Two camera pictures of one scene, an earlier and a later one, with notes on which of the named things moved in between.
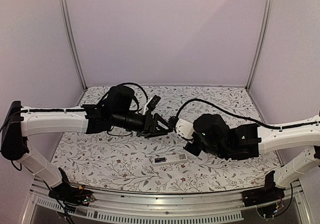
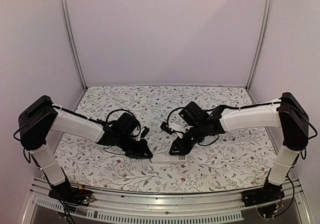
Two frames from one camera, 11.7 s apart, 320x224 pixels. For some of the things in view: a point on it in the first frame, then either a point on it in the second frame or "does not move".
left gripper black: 148,124 to 140,154
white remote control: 166,159 does not move
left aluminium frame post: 62,0 does not move
